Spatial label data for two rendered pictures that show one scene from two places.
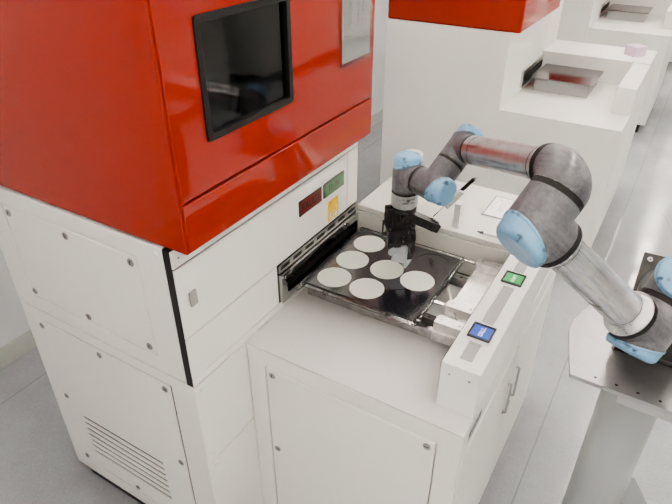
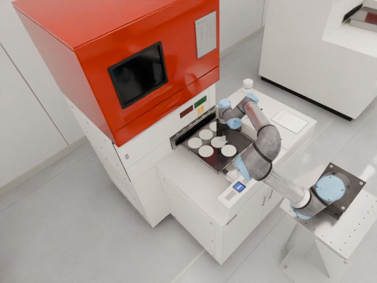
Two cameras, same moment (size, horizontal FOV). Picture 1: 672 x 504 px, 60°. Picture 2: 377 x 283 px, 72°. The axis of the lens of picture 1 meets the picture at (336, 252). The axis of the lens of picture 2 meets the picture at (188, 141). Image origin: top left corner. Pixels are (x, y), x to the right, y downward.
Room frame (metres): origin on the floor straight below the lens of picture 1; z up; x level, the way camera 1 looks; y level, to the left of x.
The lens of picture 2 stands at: (0.28, -0.41, 2.28)
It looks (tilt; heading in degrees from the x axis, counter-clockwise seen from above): 49 degrees down; 22
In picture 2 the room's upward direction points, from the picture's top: 8 degrees counter-clockwise
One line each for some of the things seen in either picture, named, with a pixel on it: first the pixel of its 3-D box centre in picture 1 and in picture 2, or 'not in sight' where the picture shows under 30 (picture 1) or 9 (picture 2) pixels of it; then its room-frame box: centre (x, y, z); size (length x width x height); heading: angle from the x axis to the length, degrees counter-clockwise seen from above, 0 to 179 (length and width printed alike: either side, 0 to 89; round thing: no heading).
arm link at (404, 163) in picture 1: (407, 173); (224, 108); (1.45, -0.19, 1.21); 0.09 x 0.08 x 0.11; 36
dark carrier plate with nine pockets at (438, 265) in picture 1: (384, 270); (216, 142); (1.44, -0.14, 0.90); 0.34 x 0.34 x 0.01; 59
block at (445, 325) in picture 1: (450, 326); (232, 177); (1.18, -0.30, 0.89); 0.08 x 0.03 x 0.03; 59
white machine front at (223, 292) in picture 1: (283, 244); (173, 129); (1.39, 0.15, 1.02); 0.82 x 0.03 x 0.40; 149
